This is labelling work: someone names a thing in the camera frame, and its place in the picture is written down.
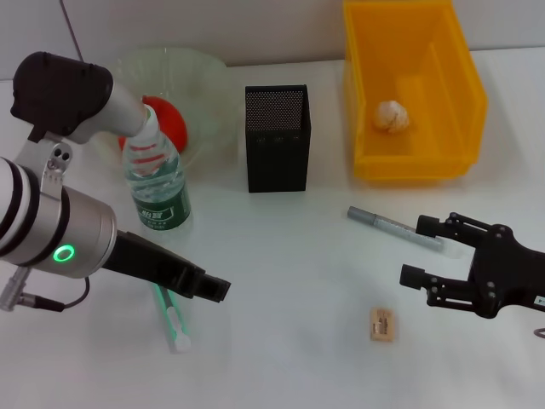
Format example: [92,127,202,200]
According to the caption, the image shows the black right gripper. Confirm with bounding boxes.
[399,211,545,320]

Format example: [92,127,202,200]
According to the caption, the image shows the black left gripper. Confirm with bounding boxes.
[101,231,232,304]

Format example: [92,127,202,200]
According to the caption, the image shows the green white pen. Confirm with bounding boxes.
[152,284,192,354]

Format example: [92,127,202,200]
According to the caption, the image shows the clear bottle green label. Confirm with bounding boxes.
[122,105,192,232]

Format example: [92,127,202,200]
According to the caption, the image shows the paper ball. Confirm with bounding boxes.
[373,100,410,135]

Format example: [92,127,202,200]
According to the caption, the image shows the red-orange toy fruit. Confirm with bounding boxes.
[118,95,189,157]

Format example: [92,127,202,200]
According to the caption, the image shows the silver marker pen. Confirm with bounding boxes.
[347,205,446,253]

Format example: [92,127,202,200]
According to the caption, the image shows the beige eraser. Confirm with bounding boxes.
[368,306,398,343]

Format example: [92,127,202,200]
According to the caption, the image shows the black mesh pen holder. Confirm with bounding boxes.
[244,84,313,194]

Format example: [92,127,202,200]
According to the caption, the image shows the translucent wavy fruit plate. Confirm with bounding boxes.
[95,45,239,171]

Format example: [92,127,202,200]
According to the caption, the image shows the yellow plastic bin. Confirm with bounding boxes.
[342,0,489,181]

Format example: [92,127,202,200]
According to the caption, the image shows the left gripper cable with plugs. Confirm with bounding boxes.
[0,268,90,313]

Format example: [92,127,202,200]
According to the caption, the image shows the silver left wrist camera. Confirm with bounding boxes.
[10,50,148,146]

